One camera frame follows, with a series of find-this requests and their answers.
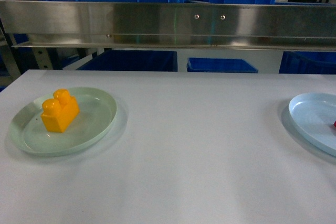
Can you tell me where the blue bin lower middle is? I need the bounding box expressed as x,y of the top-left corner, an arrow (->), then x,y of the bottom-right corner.
187,58 -> 258,73

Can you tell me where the blue bin lower left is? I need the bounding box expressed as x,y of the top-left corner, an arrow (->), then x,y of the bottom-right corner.
78,50 -> 178,72

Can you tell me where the yellow toy building block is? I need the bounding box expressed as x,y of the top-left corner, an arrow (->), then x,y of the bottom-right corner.
41,89 -> 80,133

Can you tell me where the blue bin lower right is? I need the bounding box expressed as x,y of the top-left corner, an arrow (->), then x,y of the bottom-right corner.
279,51 -> 335,74

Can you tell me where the light blue plastic plate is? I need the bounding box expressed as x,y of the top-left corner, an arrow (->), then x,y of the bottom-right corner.
288,93 -> 335,156

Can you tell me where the stainless steel shelf rail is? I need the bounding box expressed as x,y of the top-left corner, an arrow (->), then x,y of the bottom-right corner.
1,1 -> 335,51

